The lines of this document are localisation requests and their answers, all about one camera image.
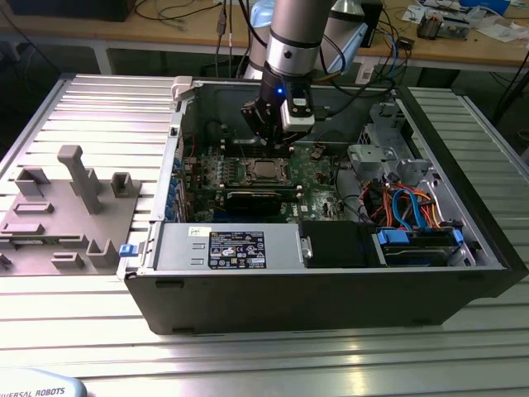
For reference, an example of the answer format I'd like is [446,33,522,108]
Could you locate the black camera cable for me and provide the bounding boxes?
[312,80,397,122]

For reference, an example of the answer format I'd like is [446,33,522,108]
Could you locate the black PC case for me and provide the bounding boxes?
[117,75,529,337]

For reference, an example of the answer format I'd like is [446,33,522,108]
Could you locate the orange yellow wire bundle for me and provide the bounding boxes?
[411,188,446,228]

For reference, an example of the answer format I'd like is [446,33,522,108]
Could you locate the pale grey case latch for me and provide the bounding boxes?
[170,75,196,102]

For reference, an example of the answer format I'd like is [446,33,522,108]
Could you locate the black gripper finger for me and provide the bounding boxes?
[274,127,293,160]
[241,100,276,160]

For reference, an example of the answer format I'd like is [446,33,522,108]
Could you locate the wooden desk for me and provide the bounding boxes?
[0,0,529,68]

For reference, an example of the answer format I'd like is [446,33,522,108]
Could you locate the CPU socket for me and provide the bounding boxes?
[242,156,293,185]

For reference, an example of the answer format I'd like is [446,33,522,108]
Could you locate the grey power supply unit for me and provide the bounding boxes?
[149,222,307,273]

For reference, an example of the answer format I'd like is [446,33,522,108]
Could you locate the hard disk in blue carrier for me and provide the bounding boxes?
[370,227,465,269]

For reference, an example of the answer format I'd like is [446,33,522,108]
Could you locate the CPU with silver top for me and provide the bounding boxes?
[254,160,281,179]

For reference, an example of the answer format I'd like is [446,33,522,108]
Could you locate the grey electronic device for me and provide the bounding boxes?
[441,14,472,41]

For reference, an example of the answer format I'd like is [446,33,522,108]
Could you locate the red orange wire bundle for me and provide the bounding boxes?
[360,181,393,224]

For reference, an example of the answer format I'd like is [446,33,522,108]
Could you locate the white power adapter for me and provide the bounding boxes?
[355,61,377,86]

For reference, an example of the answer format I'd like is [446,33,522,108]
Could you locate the copper coil transformer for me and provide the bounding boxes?
[416,11,446,41]

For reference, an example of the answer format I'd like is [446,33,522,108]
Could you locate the grey parts rack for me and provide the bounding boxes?
[0,144,145,277]

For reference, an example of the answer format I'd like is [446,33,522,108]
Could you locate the green motherboard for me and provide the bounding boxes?
[183,140,355,224]

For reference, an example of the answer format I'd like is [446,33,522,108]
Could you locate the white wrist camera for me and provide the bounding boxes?
[279,81,317,134]

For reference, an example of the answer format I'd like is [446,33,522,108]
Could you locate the white papers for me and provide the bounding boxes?
[474,20,529,43]

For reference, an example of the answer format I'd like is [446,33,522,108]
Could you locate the metal drive cage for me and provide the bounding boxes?
[346,101,440,183]

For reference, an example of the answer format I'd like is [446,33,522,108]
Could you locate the RAM slot with white clips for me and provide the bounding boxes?
[222,146,298,153]
[221,139,294,146]

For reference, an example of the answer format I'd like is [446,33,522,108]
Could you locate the black plastic shroud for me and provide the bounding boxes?
[298,220,378,270]

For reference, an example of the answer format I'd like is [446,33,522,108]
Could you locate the large black box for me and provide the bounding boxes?
[7,0,138,23]

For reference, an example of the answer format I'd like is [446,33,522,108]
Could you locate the blue flat box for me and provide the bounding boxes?
[459,0,510,13]

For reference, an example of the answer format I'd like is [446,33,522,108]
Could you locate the blue wire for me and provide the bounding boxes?
[403,189,427,232]
[389,188,412,232]

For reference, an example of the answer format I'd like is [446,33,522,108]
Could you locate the graphics card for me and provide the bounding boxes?
[193,183,302,218]

